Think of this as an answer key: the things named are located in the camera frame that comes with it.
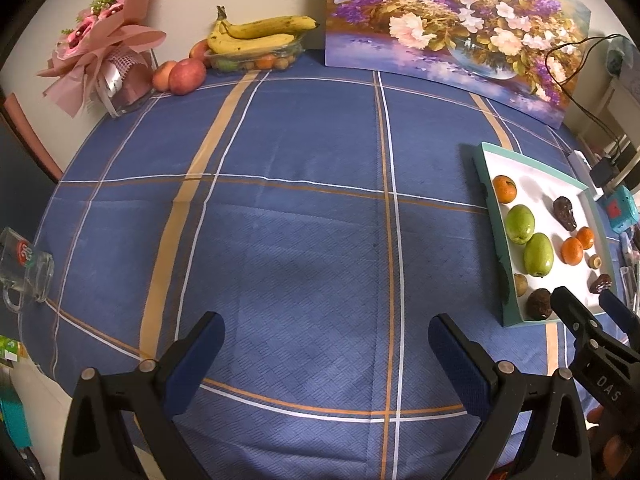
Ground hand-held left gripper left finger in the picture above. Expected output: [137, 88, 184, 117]
[59, 311, 226, 480]

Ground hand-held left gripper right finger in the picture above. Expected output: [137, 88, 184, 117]
[428, 312, 594, 480]

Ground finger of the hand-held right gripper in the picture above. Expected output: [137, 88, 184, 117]
[550, 286, 609, 356]
[598, 290, 640, 348]

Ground green jujube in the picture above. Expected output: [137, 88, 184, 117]
[523, 232, 555, 278]
[505, 204, 537, 246]

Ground dark pear-shaped dried date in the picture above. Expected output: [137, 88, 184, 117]
[552, 196, 578, 232]

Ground white tray with green rim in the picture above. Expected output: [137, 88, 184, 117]
[472, 141, 621, 329]

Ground teal plastic box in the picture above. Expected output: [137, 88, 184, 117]
[597, 185, 640, 233]

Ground black charger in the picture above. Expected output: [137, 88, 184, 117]
[590, 156, 618, 187]

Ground white power strip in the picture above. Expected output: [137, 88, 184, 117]
[567, 149, 598, 181]

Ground green carton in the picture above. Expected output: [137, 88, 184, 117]
[0, 335, 28, 366]

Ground clear glass mug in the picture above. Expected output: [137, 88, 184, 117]
[0, 226, 55, 315]

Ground teal packet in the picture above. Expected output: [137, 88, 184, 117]
[0, 385, 33, 448]

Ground white plastic furniture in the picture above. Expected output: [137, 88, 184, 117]
[600, 75, 640, 161]

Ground pale orange apple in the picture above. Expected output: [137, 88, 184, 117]
[152, 61, 178, 92]

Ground clear plastic fruit container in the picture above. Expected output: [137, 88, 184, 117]
[206, 40, 306, 73]

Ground yellow banana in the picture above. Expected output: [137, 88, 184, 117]
[207, 6, 296, 55]
[220, 15, 320, 40]

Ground flower painting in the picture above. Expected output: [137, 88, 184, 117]
[325, 0, 592, 130]

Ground pink wrapped flower bouquet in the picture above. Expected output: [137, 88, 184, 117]
[36, 0, 167, 120]

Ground black cable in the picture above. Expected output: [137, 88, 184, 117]
[544, 34, 636, 161]

